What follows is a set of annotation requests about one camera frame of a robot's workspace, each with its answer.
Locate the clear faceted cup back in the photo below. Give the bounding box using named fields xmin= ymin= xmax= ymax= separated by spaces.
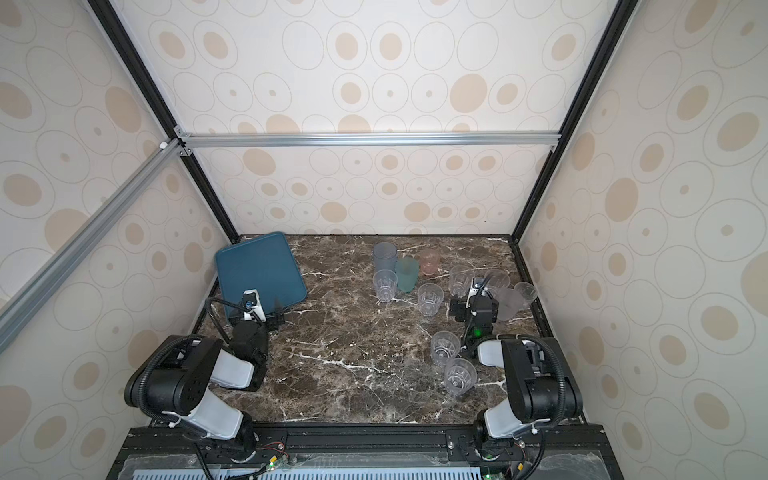
xmin=449 ymin=265 xmax=474 ymax=298

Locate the blue textured plastic cup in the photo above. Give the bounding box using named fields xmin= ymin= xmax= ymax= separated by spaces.
xmin=373 ymin=242 xmax=398 ymax=273

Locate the clear cup far right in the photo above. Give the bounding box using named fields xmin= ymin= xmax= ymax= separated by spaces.
xmin=514 ymin=281 xmax=538 ymax=309

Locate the black frame post left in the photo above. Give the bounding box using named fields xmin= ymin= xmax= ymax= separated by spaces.
xmin=87 ymin=0 xmax=241 ymax=244

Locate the horizontal aluminium rail back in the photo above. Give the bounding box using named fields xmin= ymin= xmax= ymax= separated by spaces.
xmin=180 ymin=131 xmax=561 ymax=148

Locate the clear cup front lower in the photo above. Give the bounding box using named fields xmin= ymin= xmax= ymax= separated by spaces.
xmin=443 ymin=358 xmax=477 ymax=396

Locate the pink plastic cup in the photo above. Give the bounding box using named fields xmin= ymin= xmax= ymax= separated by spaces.
xmin=418 ymin=249 xmax=440 ymax=276

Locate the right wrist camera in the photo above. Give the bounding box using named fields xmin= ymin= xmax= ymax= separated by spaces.
xmin=468 ymin=277 xmax=487 ymax=298

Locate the black frame post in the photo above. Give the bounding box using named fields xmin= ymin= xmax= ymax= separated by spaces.
xmin=510 ymin=0 xmax=639 ymax=245
xmin=87 ymin=0 xmax=241 ymax=244

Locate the green textured plastic cup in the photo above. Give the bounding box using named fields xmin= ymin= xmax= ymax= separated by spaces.
xmin=395 ymin=257 xmax=420 ymax=293

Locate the black frame post right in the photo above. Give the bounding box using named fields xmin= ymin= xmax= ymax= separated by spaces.
xmin=510 ymin=0 xmax=639 ymax=245

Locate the clear cup beside blue cup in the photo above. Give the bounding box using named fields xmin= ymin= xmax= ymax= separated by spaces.
xmin=373 ymin=269 xmax=398 ymax=303

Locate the clear cup front upper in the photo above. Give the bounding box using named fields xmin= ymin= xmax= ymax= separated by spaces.
xmin=430 ymin=331 xmax=461 ymax=368

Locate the clear faceted cup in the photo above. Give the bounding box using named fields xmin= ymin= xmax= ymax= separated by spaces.
xmin=449 ymin=265 xmax=474 ymax=298
xmin=417 ymin=283 xmax=444 ymax=318

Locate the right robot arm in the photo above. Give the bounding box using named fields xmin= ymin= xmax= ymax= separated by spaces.
xmin=448 ymin=294 xmax=583 ymax=441

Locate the teal plastic tray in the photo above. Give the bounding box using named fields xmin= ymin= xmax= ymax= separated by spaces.
xmin=215 ymin=232 xmax=307 ymax=314

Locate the diagonal aluminium rail left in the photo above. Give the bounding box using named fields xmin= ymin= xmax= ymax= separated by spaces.
xmin=1 ymin=139 xmax=182 ymax=350

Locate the frosted white plastic cup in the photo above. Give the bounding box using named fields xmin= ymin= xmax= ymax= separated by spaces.
xmin=495 ymin=288 xmax=525 ymax=322

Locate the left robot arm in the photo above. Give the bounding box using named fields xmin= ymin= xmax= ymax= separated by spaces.
xmin=124 ymin=308 xmax=284 ymax=441

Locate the clear cup behind gripper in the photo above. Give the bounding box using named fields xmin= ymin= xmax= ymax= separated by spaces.
xmin=484 ymin=269 xmax=511 ymax=298

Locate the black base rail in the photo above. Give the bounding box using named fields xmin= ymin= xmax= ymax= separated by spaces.
xmin=107 ymin=422 xmax=623 ymax=479

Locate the clear faceted cup centre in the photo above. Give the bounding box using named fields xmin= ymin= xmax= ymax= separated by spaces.
xmin=417 ymin=283 xmax=444 ymax=318

